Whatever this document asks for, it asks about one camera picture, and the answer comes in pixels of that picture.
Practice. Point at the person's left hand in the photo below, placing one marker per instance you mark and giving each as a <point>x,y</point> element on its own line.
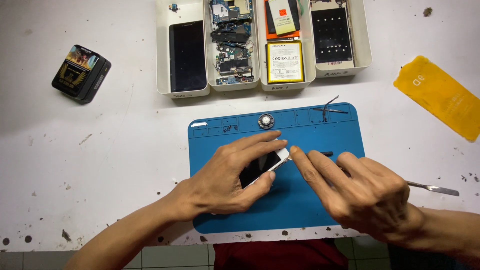
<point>215,180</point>

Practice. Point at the person's right hand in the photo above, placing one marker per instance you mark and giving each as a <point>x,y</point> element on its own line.
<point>367,198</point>

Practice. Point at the white smartphone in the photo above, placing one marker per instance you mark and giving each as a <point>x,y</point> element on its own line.
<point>259,167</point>

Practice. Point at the metal spudger tool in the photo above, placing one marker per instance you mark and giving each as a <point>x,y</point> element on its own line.
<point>431,187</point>

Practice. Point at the small black screws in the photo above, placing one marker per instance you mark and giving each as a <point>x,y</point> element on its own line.
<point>227,129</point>

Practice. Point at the small white metal part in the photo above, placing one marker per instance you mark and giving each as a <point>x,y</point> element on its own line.
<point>198,124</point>

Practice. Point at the thin black rod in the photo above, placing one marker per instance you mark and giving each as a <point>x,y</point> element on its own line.
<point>322,153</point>

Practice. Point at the blue silicone repair mat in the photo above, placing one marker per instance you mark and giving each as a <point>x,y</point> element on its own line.
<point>292,202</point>

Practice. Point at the round metal speaker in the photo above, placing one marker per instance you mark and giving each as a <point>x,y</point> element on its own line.
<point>266,121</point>

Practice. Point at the metal tweezers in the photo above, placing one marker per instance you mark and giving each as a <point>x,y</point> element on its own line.
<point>333,110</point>

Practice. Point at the person's red garment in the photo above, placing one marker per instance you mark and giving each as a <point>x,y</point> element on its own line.
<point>279,255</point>

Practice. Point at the white tray with boards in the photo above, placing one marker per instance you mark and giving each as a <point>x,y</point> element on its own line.
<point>210,80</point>

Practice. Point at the small blue charging board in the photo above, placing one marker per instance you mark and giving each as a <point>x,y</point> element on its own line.
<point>236,79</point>

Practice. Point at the phone motherboard with metal shields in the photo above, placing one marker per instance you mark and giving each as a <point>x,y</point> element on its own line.
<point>234,62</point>

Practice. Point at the yellow screen protector packet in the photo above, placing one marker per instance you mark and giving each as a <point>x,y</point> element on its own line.
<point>438,95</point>

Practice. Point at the black phone screen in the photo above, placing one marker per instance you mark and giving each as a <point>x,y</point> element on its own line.
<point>187,56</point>

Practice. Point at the white yellow-edged phone battery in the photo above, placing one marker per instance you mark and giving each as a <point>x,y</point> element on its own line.
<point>285,62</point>

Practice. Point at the white tray with screen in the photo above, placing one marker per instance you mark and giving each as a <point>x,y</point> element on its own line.
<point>162,48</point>

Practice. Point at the black plastic phone part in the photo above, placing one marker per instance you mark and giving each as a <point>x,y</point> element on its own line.
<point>229,34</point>

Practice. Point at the white tray with batteries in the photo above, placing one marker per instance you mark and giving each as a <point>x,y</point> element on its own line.
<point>309,52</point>

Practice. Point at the orange and black phone battery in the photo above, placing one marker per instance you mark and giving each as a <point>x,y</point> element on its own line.
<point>270,22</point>

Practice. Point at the blue phone motherboard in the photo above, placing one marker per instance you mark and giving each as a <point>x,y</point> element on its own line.
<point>230,9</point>

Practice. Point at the black and gold tin box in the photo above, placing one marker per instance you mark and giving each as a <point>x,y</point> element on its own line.
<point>78,73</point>

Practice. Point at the pale yellow labelled packet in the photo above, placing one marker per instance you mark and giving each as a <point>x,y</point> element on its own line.
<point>282,17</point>

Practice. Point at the small blue connector part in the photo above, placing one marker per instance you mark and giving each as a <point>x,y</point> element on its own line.
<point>173,7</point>

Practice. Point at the white tray with frame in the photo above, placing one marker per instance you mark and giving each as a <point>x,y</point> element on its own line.
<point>362,37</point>

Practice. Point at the phone frame with black plate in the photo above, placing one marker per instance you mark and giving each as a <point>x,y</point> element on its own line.
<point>332,35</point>

